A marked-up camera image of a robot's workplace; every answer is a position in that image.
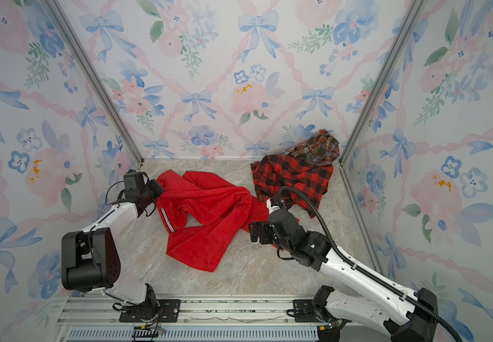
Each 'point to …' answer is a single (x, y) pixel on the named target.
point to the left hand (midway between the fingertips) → (161, 183)
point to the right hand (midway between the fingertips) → (258, 224)
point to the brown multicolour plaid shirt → (320, 149)
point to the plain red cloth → (202, 213)
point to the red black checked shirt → (273, 175)
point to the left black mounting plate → (169, 311)
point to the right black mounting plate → (304, 311)
